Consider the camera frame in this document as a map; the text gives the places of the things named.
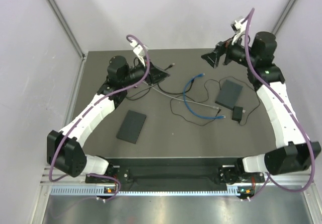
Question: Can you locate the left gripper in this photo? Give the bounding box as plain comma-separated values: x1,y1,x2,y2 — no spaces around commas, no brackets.
121,56,170,87

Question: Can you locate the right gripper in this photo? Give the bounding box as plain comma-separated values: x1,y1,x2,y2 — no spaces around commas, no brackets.
201,32,257,69

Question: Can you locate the adapter thin black cord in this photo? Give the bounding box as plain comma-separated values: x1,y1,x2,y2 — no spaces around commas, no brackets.
125,84,154,101
170,77,262,127

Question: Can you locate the blue ethernet cable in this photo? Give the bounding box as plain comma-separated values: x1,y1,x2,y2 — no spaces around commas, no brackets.
182,72,227,120

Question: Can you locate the black network switch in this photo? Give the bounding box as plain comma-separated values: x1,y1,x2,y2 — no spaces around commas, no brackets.
215,80,243,110
116,110,146,144

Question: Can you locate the grey ethernet cable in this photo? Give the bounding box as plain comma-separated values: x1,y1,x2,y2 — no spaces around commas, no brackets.
143,82,219,109

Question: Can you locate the black power adapter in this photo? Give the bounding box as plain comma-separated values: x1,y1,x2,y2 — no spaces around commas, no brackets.
145,68,170,86
231,106,244,123

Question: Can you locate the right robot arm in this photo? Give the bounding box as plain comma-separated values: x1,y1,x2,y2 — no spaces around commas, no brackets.
201,31,321,182

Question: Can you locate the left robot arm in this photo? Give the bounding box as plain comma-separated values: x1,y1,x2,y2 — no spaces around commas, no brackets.
47,55,170,182

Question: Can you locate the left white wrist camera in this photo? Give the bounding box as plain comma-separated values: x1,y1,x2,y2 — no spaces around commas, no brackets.
130,39,148,67

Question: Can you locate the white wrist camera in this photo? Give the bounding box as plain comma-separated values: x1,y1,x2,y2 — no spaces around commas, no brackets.
231,18,248,45
130,39,148,67

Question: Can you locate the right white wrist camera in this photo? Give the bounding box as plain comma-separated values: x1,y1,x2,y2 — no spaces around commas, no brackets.
231,18,248,45

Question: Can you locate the left aluminium frame post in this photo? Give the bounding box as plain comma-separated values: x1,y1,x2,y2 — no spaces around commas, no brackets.
35,0,88,60

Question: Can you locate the aluminium frame post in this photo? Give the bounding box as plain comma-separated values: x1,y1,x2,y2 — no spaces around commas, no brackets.
256,0,298,36
35,0,88,60

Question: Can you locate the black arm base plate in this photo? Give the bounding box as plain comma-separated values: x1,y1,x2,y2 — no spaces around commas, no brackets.
85,157,266,186

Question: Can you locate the right aluminium frame post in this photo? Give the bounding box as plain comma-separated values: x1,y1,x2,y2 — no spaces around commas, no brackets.
256,0,298,36

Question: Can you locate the slotted grey cable duct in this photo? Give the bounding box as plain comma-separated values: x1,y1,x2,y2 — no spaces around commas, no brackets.
50,185,254,196

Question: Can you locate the aluminium front frame rail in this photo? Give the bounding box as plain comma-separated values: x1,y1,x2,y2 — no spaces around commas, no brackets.
39,166,316,187

